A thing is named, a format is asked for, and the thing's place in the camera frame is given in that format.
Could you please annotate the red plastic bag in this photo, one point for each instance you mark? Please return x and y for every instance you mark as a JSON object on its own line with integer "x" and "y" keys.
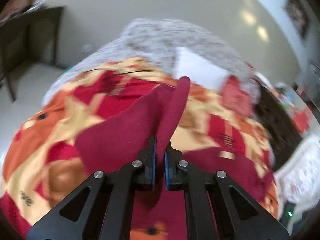
{"x": 301, "y": 119}

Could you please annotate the red heart cushion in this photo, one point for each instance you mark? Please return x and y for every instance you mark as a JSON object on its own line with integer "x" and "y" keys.
{"x": 235, "y": 99}

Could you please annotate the floral quilt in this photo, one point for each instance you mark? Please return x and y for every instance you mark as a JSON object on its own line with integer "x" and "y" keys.
{"x": 156, "y": 41}

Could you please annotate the orange red patterned blanket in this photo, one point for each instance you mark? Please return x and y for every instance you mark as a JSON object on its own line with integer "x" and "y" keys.
{"x": 103, "y": 117}

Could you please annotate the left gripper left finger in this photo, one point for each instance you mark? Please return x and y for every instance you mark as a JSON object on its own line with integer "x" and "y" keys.
{"x": 101, "y": 207}

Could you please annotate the dark carved wooden headboard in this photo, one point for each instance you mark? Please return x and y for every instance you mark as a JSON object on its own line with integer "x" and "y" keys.
{"x": 282, "y": 133}

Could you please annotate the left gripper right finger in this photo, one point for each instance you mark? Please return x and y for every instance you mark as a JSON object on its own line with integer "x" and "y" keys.
{"x": 216, "y": 206}

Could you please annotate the white pillow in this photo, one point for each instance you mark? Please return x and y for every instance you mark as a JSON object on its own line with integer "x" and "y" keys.
{"x": 199, "y": 70}

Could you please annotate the dark wooden side table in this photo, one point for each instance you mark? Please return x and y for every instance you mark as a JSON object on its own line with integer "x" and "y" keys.
{"x": 21, "y": 24}

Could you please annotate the white upholstered floral chair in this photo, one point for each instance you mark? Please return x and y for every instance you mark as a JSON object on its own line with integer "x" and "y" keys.
{"x": 297, "y": 184}

